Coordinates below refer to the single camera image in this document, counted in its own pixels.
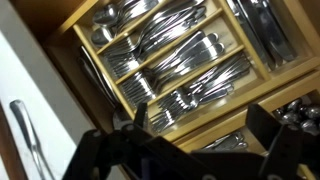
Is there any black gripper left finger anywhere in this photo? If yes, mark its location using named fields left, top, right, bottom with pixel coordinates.
left=62, top=101, right=191, bottom=180

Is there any steel table knife pile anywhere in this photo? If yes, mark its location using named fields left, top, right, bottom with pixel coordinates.
left=226, top=0, right=298, bottom=69

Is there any small steel spoon pile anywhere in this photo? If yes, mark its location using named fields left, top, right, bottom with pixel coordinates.
left=202, top=130, right=249, bottom=152

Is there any small wooden spoon tray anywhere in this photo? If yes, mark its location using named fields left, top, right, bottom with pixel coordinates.
left=173, top=71, right=320, bottom=180

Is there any long steel serving spoon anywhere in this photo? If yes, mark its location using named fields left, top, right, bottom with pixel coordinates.
left=77, top=56, right=116, bottom=104

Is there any steel ladle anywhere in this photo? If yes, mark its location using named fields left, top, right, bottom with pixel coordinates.
left=78, top=44, right=134, bottom=131

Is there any teardrop handle spoon pile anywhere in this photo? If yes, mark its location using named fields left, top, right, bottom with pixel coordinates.
left=273, top=96, right=320, bottom=136

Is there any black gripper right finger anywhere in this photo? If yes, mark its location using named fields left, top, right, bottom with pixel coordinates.
left=245, top=102, right=320, bottom=180

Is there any five-compartment wooden cutlery tray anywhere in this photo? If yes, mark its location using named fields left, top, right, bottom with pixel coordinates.
left=71, top=0, right=320, bottom=143

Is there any steel table spoon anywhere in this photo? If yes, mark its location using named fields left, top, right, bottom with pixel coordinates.
left=90, top=13, right=161, bottom=46
left=91, top=0, right=159, bottom=28

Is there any brown wooden utensil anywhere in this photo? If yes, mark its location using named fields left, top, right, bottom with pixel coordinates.
left=0, top=106, right=29, bottom=180

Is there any light wooden kitchen drawer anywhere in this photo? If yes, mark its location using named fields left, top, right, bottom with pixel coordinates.
left=9, top=0, right=320, bottom=180

